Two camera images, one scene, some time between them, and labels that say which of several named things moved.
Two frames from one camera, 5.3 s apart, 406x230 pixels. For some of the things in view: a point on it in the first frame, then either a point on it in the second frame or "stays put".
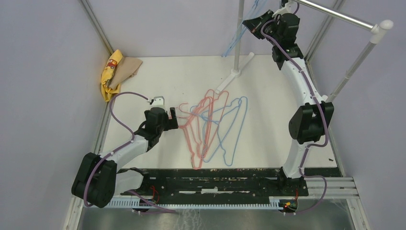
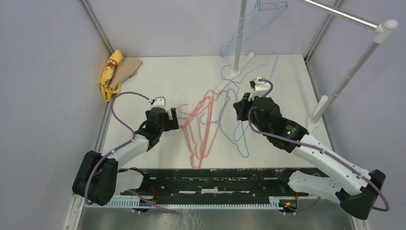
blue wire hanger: (214, 121) -> (220, 116)
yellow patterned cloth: (107, 75) stays put
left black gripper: (171, 123) stays put
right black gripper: (254, 25) -> (242, 105)
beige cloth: (126, 67) stays put
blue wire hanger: (230, 127) -> (237, 82)
